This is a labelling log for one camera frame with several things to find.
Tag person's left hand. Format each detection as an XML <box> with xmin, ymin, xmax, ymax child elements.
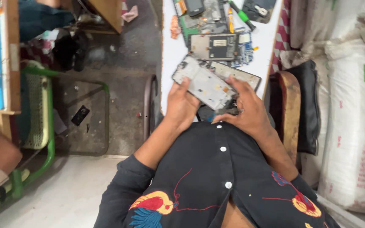
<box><xmin>165</xmin><ymin>77</ymin><xmax>201</xmax><ymax>134</ymax></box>

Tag person's right hand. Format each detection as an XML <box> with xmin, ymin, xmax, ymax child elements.
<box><xmin>212</xmin><ymin>75</ymin><xmax>275</xmax><ymax>139</ymax></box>

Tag small black phone part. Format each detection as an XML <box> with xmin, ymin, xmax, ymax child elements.
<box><xmin>215</xmin><ymin>95</ymin><xmax>244</xmax><ymax>116</ymax></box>

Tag silver phone frame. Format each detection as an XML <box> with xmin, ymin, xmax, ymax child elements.
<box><xmin>171</xmin><ymin>55</ymin><xmax>237</xmax><ymax>111</ymax></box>

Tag brown metal tube leg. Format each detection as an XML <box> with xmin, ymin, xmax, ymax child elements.
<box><xmin>143</xmin><ymin>74</ymin><xmax>158</xmax><ymax>143</ymax></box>

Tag wooden chair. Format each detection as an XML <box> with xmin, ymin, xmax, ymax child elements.
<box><xmin>269</xmin><ymin>71</ymin><xmax>302</xmax><ymax>165</ymax></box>

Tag black bag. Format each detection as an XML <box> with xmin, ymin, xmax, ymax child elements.
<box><xmin>285</xmin><ymin>60</ymin><xmax>321</xmax><ymax>156</ymax></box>

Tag blue circuit board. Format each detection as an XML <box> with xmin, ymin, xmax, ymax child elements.
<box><xmin>227</xmin><ymin>29</ymin><xmax>255</xmax><ymax>68</ymax></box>

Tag black embroidered shirt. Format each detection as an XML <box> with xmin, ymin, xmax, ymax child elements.
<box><xmin>93</xmin><ymin>121</ymin><xmax>341</xmax><ymax>228</ymax></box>

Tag green circuit board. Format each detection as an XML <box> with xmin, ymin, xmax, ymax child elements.
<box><xmin>179</xmin><ymin>0</ymin><xmax>231</xmax><ymax>43</ymax></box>

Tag red checkered cloth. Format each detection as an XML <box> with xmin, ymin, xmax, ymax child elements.
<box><xmin>269</xmin><ymin>0</ymin><xmax>293</xmax><ymax>76</ymax></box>

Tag heap of white sacks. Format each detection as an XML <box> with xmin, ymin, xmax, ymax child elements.
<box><xmin>279</xmin><ymin>0</ymin><xmax>365</xmax><ymax>227</ymax></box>

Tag black flat part on floor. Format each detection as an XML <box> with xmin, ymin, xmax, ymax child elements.
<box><xmin>71</xmin><ymin>105</ymin><xmax>90</xmax><ymax>126</ymax></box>

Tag orange small packet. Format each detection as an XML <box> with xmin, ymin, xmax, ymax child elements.
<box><xmin>173</xmin><ymin>0</ymin><xmax>188</xmax><ymax>16</ymax></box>

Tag black phone back cover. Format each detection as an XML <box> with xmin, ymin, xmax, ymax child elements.
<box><xmin>242</xmin><ymin>0</ymin><xmax>277</xmax><ymax>24</ymax></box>

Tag black phone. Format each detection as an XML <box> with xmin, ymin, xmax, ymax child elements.
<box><xmin>184</xmin><ymin>0</ymin><xmax>205</xmax><ymax>17</ymax></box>

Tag pink cloth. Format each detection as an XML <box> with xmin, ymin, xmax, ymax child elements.
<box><xmin>121</xmin><ymin>5</ymin><xmax>139</xmax><ymax>23</ymax></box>

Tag wooden bench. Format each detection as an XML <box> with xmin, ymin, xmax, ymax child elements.
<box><xmin>75</xmin><ymin>0</ymin><xmax>123</xmax><ymax>35</ymax></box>

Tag black shoes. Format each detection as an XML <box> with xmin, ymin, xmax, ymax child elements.
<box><xmin>53</xmin><ymin>29</ymin><xmax>89</xmax><ymax>72</ymax></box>

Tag green metal chair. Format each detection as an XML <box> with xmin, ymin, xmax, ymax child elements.
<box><xmin>0</xmin><ymin>60</ymin><xmax>110</xmax><ymax>216</ymax></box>

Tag black-rimmed phone frame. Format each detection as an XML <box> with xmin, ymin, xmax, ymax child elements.
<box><xmin>210</xmin><ymin>60</ymin><xmax>262</xmax><ymax>93</ymax></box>

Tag grey phone frame with label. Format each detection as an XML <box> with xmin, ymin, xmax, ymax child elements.
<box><xmin>187</xmin><ymin>33</ymin><xmax>239</xmax><ymax>61</ymax></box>

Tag orange flex cable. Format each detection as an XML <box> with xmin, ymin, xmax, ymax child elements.
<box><xmin>170</xmin><ymin>15</ymin><xmax>182</xmax><ymax>40</ymax></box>

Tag orange-handled small tool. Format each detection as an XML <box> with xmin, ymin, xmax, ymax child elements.
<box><xmin>227</xmin><ymin>8</ymin><xmax>235</xmax><ymax>34</ymax></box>

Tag green-handled screwdriver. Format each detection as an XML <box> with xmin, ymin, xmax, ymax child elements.
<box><xmin>228</xmin><ymin>0</ymin><xmax>256</xmax><ymax>31</ymax></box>

